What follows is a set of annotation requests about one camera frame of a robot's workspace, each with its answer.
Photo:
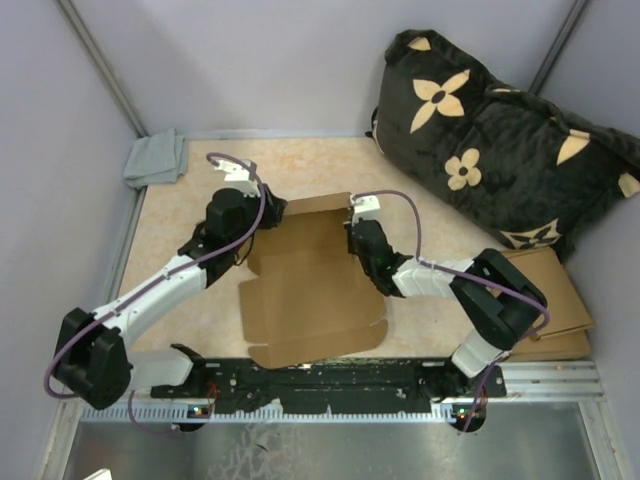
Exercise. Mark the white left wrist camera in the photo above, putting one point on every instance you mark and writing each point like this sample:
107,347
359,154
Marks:
240,176

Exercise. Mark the grey folded cloth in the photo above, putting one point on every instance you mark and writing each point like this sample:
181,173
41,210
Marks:
158,159

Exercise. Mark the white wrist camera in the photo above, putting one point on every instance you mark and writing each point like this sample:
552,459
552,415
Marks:
364,207
240,176

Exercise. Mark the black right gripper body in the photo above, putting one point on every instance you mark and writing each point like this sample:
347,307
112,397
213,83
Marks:
352,248

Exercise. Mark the black plush flower pillow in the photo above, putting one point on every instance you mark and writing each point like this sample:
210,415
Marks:
527,172

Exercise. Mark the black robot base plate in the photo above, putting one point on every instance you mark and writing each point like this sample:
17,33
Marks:
345,386

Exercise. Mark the stack of flat cardboard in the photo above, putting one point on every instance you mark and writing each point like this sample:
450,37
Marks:
565,338

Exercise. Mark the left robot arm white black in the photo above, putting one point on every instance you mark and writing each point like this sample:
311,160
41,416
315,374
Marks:
93,356

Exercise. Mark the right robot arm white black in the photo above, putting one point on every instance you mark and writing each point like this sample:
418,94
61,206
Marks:
503,305

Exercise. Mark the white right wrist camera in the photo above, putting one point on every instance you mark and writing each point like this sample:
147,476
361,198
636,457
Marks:
364,207

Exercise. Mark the brown cardboard box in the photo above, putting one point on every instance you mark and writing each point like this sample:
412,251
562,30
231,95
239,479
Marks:
310,298

